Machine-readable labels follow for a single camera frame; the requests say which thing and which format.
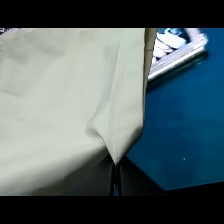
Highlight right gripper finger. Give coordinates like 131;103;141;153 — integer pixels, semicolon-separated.
116;156;165;197

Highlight beige pants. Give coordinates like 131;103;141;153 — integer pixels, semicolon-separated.
0;28;158;197

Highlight silver frame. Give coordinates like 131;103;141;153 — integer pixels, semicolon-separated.
147;29;210;83

